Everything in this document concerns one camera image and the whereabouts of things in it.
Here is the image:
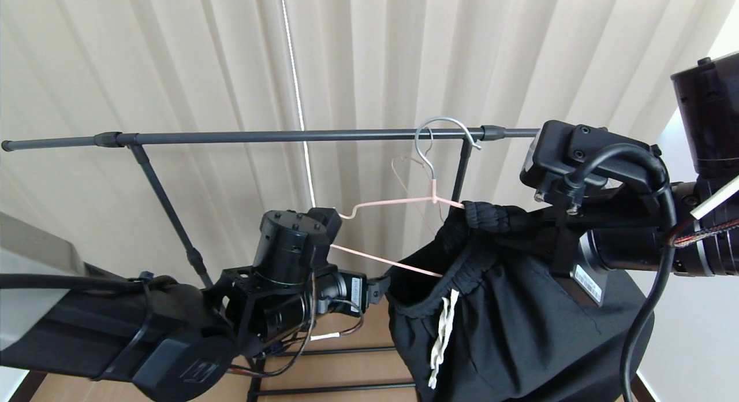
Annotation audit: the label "pink clothes hanger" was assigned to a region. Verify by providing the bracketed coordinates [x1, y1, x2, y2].
[391, 128, 446, 236]
[330, 117, 483, 277]

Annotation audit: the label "black shorts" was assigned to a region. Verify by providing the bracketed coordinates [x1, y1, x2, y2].
[384, 200, 656, 402]

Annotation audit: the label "beige curtain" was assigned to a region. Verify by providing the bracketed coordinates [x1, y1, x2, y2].
[0, 0, 739, 310]

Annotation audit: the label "black clothes rack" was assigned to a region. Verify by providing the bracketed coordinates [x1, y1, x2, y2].
[0, 125, 543, 402]

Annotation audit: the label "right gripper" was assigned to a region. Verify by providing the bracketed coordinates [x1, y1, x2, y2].
[548, 209, 739, 307]

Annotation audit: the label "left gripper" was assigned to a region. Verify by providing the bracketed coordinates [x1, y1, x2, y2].
[315, 267, 392, 319]

